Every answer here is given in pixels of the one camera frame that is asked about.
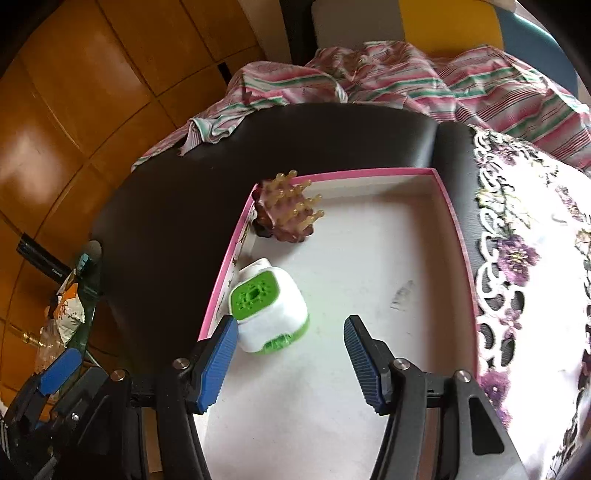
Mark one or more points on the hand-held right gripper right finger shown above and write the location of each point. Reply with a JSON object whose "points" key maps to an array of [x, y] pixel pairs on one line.
{"points": [[364, 364]]}

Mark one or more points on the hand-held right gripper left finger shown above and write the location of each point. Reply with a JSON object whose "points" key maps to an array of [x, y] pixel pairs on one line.
{"points": [[217, 364]]}

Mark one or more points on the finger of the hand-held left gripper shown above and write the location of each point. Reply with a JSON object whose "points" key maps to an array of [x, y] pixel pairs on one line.
{"points": [[57, 376]]}

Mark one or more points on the white and green cube device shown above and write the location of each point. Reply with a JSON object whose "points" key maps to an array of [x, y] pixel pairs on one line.
{"points": [[277, 314]]}

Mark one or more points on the pink-rimmed cardboard box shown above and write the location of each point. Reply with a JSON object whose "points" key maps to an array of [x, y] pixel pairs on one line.
{"points": [[369, 230]]}

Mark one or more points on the clear plastic bag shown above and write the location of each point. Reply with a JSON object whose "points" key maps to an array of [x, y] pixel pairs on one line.
{"points": [[48, 346]]}

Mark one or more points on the orange white snack packet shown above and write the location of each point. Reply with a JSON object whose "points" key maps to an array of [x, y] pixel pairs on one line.
{"points": [[69, 309]]}

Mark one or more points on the black remote control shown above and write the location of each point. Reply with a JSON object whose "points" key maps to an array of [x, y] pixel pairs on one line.
{"points": [[41, 256]]}

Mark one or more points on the brown massage comb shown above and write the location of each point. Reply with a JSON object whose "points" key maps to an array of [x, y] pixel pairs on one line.
{"points": [[277, 226]]}

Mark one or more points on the black leather sofa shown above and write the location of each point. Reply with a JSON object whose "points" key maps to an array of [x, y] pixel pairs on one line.
{"points": [[184, 207]]}

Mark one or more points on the white floral embroidered tablecloth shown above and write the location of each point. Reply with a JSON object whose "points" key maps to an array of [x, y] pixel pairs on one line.
{"points": [[545, 277]]}

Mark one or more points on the pink green striped cloth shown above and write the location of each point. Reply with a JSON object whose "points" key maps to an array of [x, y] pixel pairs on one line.
{"points": [[485, 92]]}

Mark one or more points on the white cushion panel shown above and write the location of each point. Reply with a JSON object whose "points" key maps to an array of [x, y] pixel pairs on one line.
{"points": [[351, 23]]}

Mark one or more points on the black cushion panel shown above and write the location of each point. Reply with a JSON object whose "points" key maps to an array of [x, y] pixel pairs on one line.
{"points": [[295, 27]]}

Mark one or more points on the yellow cushion panel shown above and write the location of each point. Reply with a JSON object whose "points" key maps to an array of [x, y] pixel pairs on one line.
{"points": [[443, 23]]}

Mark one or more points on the blue cushion panel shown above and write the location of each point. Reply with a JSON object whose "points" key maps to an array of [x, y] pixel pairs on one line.
{"points": [[535, 50]]}

